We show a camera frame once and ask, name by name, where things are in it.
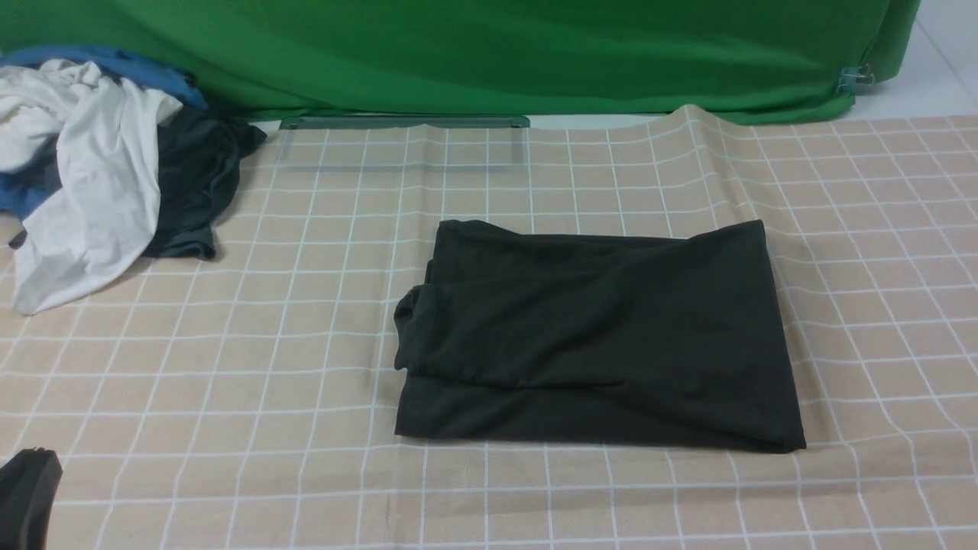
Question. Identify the beige checkered tablecloth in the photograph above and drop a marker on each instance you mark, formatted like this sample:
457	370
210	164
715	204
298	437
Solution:
249	402

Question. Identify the dark teal garment in pile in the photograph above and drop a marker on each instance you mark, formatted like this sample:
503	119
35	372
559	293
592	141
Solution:
198	174

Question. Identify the dark gray long-sleeve top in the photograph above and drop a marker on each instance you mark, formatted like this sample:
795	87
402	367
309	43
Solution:
598	340

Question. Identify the binder clip on backdrop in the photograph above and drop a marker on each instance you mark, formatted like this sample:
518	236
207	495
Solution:
853	80

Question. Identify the white shirt in pile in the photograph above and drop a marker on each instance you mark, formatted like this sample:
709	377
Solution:
105	213

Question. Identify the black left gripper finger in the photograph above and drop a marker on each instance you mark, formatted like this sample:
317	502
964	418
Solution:
29	483

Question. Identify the green backdrop cloth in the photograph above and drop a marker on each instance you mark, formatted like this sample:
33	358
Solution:
746	61

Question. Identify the blue garment in pile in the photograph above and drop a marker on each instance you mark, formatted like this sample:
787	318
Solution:
147	73

